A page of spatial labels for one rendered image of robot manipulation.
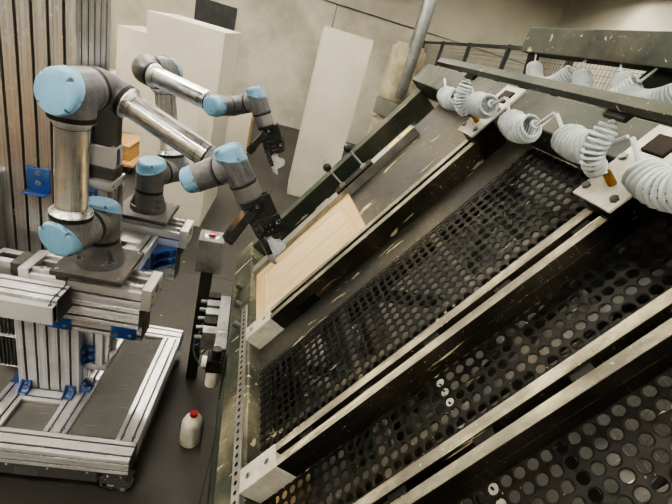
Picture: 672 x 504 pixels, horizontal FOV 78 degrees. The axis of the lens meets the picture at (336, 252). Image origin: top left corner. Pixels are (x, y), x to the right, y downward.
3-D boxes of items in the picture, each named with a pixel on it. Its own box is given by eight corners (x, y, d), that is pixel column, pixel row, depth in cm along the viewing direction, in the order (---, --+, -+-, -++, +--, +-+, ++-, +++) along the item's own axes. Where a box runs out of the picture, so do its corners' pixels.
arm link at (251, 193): (233, 193, 109) (228, 187, 116) (241, 208, 111) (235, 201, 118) (259, 181, 110) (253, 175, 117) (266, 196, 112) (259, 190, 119)
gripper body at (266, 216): (287, 231, 118) (270, 194, 113) (259, 245, 116) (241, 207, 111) (279, 224, 125) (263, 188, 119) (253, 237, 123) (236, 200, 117)
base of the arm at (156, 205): (124, 210, 182) (125, 189, 177) (136, 198, 195) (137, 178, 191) (160, 218, 184) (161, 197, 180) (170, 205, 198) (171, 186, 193)
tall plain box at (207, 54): (163, 183, 479) (178, 14, 404) (216, 195, 490) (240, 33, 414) (135, 213, 400) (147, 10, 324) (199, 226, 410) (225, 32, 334)
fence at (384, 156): (259, 271, 197) (253, 266, 196) (415, 131, 177) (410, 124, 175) (259, 277, 193) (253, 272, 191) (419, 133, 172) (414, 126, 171)
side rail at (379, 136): (267, 253, 222) (252, 241, 217) (430, 106, 198) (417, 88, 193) (267, 259, 217) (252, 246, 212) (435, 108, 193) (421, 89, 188)
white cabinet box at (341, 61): (288, 180, 610) (323, 26, 521) (326, 189, 620) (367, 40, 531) (286, 193, 557) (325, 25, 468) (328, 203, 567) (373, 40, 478)
